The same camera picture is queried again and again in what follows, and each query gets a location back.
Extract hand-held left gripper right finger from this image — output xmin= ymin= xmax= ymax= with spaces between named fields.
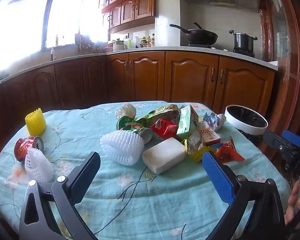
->
xmin=202 ymin=151 xmax=286 ymax=240

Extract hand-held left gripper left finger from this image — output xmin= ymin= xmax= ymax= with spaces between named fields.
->
xmin=19 ymin=151 xmax=101 ymax=240

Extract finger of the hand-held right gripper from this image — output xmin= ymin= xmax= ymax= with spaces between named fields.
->
xmin=282 ymin=130 xmax=300 ymax=146
xmin=262 ymin=131 xmax=298 ymax=155

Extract white bin with black bag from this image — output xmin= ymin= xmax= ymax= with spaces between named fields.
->
xmin=224 ymin=105 xmax=269 ymax=147

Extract green spout pouch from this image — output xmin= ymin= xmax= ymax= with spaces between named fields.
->
xmin=134 ymin=104 xmax=179 ymax=128

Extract person's right hand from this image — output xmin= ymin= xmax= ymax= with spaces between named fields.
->
xmin=284 ymin=180 xmax=300 ymax=226

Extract yellow wrapper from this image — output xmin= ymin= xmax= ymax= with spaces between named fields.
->
xmin=181 ymin=139 xmax=217 ymax=163

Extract clear plastic wrapper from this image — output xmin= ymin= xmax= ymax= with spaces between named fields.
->
xmin=186 ymin=130 xmax=203 ymax=153

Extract white and red box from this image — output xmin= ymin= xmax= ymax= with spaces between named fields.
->
xmin=197 ymin=121 xmax=222 ymax=147

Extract small white foam fruit net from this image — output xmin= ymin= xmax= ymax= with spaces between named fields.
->
xmin=24 ymin=148 xmax=54 ymax=183

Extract teal floral tablecloth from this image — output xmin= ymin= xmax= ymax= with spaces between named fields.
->
xmin=0 ymin=101 xmax=292 ymax=240

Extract large white foam fruit net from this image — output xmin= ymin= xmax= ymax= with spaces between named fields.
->
xmin=100 ymin=130 xmax=146 ymax=166

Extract white foam block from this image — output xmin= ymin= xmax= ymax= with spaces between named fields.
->
xmin=142 ymin=137 xmax=187 ymax=175

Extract crumpled printed paper ball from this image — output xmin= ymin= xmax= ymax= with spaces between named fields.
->
xmin=203 ymin=112 xmax=227 ymax=132

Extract crushed red can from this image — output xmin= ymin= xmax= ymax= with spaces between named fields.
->
xmin=14 ymin=136 xmax=44 ymax=162

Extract green paper box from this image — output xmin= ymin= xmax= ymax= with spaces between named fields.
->
xmin=176 ymin=104 xmax=199 ymax=141

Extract green can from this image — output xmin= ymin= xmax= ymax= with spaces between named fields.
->
xmin=116 ymin=115 xmax=154 ymax=145

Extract red snack wrapper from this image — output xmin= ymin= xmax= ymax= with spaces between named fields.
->
xmin=150 ymin=118 xmax=178 ymax=140

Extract yellow foam fruit net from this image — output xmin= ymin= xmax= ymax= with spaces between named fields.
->
xmin=25 ymin=107 xmax=47 ymax=136

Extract crumpled white tissue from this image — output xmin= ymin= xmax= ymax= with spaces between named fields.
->
xmin=115 ymin=102 xmax=137 ymax=119

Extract wooden glass door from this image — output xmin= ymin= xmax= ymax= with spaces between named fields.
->
xmin=259 ymin=0 xmax=300 ymax=160

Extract steel cooking pot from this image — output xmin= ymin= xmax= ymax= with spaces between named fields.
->
xmin=229 ymin=30 xmax=258 ymax=53

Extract black gas stove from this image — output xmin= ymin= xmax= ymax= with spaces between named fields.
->
xmin=188 ymin=42 xmax=256 ymax=58

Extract wooden lower cabinets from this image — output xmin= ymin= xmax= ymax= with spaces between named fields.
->
xmin=0 ymin=51 xmax=277 ymax=155

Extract wooden cabinets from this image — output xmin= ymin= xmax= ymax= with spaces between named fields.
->
xmin=95 ymin=0 xmax=171 ymax=34
xmin=0 ymin=51 xmax=277 ymax=155

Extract white kitchen countertop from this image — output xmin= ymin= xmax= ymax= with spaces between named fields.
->
xmin=0 ymin=45 xmax=279 ymax=88

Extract black wok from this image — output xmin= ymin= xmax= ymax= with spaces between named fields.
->
xmin=169 ymin=22 xmax=219 ymax=44

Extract utensil rack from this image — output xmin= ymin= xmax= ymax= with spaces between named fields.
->
xmin=74 ymin=33 xmax=102 ymax=54

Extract white electric cooker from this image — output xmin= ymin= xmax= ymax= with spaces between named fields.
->
xmin=112 ymin=38 xmax=127 ymax=52

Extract group of seasoning bottles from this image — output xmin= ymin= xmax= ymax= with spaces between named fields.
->
xmin=139 ymin=33 xmax=156 ymax=48

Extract kitchen window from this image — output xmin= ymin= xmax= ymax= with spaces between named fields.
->
xmin=0 ymin=0 xmax=108 ymax=71

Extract wooden upper cabinets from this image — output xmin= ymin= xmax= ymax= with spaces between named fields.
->
xmin=95 ymin=0 xmax=171 ymax=34

